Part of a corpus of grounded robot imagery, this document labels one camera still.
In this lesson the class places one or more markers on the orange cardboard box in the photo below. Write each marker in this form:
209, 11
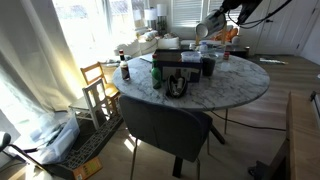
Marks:
87, 168

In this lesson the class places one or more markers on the white table lamp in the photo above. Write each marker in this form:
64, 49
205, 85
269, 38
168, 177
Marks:
150, 15
161, 10

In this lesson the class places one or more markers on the black mug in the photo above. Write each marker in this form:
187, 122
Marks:
176, 86

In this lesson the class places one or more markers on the dark sauce bottle red cap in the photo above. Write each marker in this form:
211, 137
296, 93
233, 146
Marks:
124, 68

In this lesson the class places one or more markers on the clear plastic storage bin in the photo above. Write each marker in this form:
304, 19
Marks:
58, 141

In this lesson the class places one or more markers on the green glass bottle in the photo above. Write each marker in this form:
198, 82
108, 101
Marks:
156, 75

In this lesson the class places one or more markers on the blue cap plastic bottle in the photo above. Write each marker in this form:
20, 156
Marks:
203, 47

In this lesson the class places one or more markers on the silver metal cup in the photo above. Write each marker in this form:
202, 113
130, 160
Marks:
210, 24

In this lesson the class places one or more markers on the white curtain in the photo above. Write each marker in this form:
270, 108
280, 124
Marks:
36, 60

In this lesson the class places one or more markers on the dark cardboard box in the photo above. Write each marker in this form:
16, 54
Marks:
176, 66

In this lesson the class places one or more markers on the dark patterned floor mat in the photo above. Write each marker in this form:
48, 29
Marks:
90, 145

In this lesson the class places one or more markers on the small white wooden chair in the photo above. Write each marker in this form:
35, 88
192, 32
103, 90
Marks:
91, 100

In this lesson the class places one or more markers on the grey upholstered chair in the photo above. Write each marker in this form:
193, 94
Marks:
166, 128

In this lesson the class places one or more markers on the white door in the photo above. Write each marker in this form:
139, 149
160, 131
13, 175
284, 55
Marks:
281, 25

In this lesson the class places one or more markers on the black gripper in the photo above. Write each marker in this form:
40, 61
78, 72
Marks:
249, 10

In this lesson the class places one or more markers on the natural wood chair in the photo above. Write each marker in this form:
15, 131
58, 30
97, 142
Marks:
100, 78

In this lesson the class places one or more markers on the wooden desk with black base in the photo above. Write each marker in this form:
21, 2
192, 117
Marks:
301, 140

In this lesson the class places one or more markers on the red lid jar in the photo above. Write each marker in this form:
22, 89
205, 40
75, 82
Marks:
226, 55

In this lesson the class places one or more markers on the white sofa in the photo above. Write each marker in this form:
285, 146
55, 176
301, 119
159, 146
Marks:
146, 45

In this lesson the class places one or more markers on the clear cup with dark contents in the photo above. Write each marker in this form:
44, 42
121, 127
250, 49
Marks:
209, 66

